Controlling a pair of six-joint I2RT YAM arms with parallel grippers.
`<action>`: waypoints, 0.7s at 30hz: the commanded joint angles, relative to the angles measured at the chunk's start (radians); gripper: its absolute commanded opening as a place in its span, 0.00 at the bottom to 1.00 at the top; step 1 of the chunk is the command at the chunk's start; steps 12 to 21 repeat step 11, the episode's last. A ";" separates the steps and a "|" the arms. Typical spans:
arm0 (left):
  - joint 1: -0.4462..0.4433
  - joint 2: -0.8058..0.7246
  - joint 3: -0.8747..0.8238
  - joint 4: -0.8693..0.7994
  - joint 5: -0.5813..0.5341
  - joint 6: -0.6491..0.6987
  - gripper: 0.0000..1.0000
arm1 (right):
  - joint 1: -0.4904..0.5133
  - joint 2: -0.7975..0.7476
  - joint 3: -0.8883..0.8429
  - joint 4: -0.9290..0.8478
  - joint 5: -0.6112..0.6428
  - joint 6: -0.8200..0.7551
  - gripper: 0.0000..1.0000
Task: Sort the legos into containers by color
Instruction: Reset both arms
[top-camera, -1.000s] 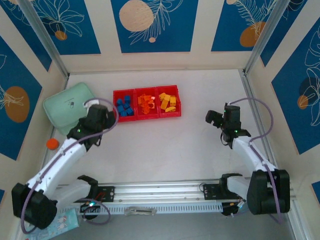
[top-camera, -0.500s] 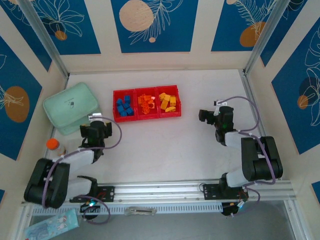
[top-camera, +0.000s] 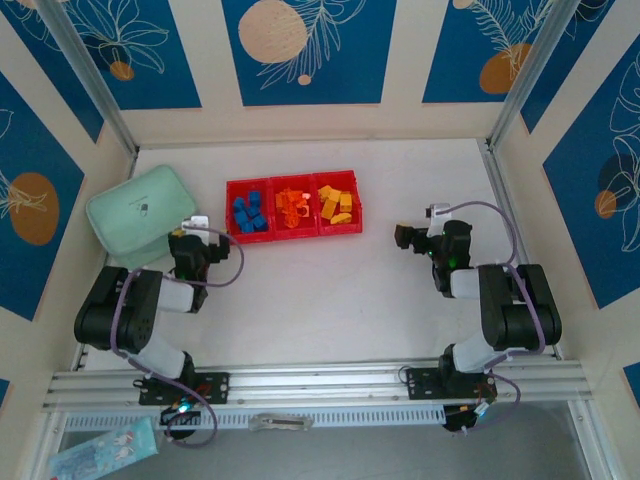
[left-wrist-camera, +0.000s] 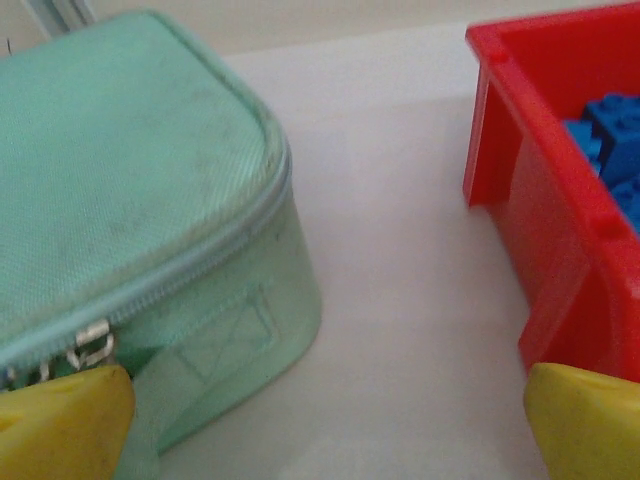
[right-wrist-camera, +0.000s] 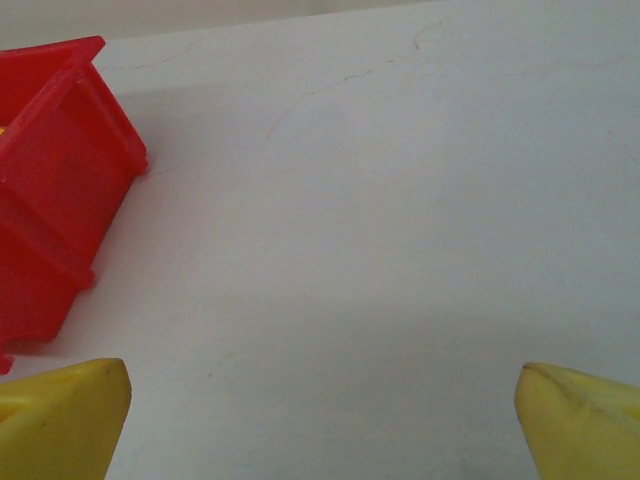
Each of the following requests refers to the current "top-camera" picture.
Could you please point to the aluminium frame post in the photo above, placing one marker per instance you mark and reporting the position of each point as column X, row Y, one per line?
column 85, row 70
column 540, row 65

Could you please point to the rabbit print tissue pack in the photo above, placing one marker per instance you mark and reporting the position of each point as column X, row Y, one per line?
column 105, row 450

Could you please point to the black controller board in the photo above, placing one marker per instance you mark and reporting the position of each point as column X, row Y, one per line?
column 467, row 419
column 180, row 414

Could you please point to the blue lego brick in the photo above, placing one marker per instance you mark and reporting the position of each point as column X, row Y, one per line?
column 259, row 223
column 241, row 218
column 255, row 198
column 254, row 211
column 239, row 204

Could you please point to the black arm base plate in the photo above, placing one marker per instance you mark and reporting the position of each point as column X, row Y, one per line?
column 422, row 385
column 215, row 387

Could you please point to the clear plastic tool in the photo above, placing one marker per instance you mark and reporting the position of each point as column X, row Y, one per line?
column 280, row 423

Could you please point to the mint green zip pouch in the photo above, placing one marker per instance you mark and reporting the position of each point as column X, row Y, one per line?
column 135, row 210

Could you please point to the long yellow lego brick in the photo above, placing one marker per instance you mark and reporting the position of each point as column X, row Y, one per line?
column 328, row 210
column 342, row 218

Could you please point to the orange curved lego piece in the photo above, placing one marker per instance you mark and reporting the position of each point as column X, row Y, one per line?
column 301, row 212
column 286, row 220

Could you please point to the aluminium mounting rail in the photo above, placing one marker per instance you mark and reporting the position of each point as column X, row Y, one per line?
column 325, row 382

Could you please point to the square yellow lego brick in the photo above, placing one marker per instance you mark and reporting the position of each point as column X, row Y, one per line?
column 345, row 201

